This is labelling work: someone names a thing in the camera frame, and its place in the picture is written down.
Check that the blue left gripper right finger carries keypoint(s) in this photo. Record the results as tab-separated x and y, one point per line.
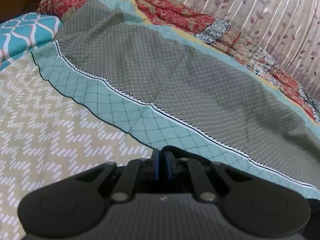
171	164

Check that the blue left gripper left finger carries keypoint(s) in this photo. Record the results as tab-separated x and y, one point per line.
155	163

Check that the patterned bedsheet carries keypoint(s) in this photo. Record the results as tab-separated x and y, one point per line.
82	114

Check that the red floral quilt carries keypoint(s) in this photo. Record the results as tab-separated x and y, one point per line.
229	41

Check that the leaf pattern curtain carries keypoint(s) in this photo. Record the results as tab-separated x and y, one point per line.
287	29

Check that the teal patterned pillow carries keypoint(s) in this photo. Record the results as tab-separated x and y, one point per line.
24	33

